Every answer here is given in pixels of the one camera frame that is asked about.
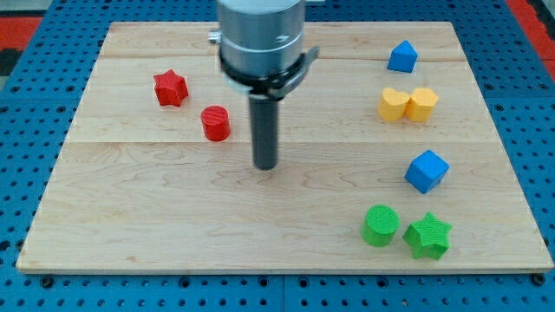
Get light wooden board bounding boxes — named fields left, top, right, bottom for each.
left=16, top=22, right=553, bottom=275

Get blue cube block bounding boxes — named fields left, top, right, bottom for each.
left=404, top=150, right=450, bottom=194

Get yellow heart block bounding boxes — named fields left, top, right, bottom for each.
left=377, top=88, right=409, bottom=121

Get red cylinder block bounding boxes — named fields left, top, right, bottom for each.
left=200, top=106, right=231, bottom=141

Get red star block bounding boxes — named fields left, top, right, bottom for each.
left=153, top=69, right=189, bottom=107

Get yellow pentagon block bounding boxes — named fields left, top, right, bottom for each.
left=405, top=88, right=439, bottom=122

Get blue triangular block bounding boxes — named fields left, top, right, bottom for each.
left=387, top=40, right=419, bottom=73

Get green star block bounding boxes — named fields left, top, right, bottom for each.
left=402, top=211, right=452, bottom=260

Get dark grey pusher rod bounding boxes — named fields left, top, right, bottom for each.
left=249, top=95, right=278, bottom=171

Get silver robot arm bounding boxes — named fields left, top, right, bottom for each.
left=209, top=0, right=319, bottom=171

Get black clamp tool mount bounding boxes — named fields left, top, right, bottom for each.
left=219, top=46, right=320, bottom=101

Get green cylinder block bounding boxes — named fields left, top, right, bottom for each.
left=361, top=205, right=400, bottom=247

